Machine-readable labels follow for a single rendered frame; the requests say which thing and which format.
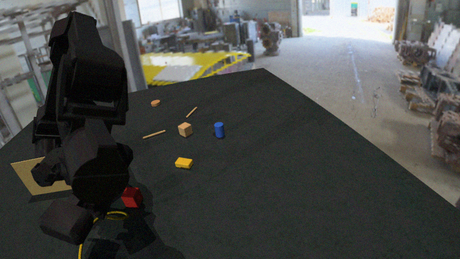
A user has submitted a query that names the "small tan wooden disc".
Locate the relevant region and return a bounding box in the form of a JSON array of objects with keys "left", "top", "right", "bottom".
[{"left": 151, "top": 100, "right": 161, "bottom": 107}]

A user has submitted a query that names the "blue cylinder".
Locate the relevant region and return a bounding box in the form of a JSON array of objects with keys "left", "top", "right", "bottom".
[{"left": 214, "top": 122, "right": 225, "bottom": 138}]

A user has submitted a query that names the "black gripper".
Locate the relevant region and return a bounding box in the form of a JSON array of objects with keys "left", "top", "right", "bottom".
[{"left": 38, "top": 143, "right": 134, "bottom": 246}]

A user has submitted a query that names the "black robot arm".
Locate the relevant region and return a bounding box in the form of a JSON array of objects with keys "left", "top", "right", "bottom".
[{"left": 31, "top": 11, "right": 130, "bottom": 204}]

